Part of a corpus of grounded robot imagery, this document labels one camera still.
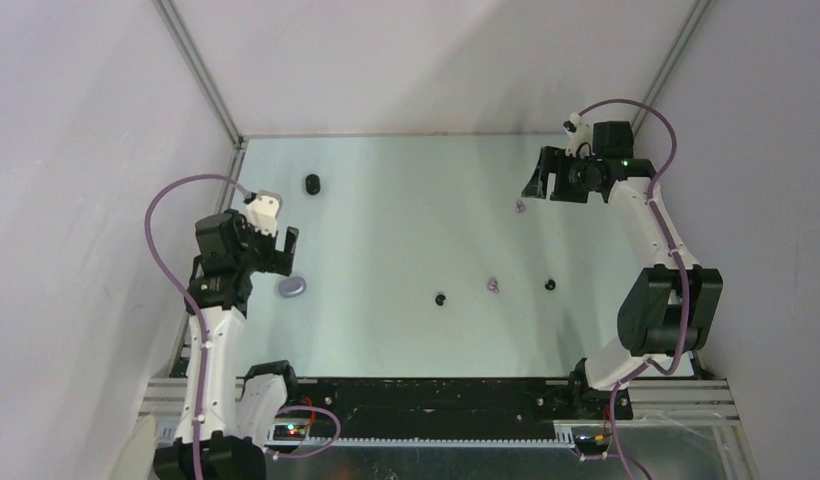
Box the aluminium frame rail front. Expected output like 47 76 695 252
138 378 740 426

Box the black earbud charging case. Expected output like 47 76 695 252
304 174 322 196

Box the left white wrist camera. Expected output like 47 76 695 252
244 190 283 237

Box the aluminium corner post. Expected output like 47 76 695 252
640 0 715 108
151 0 244 149

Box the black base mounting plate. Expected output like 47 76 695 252
285 377 634 441

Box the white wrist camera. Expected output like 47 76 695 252
244 190 283 237
563 112 593 158

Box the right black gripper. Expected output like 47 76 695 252
522 146 601 204

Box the right aluminium corner post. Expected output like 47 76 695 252
640 0 715 108

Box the purple earbud charging case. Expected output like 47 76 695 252
277 276 307 299

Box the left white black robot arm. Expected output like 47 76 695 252
152 209 302 479

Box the left aluminium corner post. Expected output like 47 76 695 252
151 0 244 149

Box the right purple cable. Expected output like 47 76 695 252
578 99 691 480

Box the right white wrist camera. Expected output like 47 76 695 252
563 112 593 158

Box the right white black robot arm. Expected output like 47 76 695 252
521 113 723 418

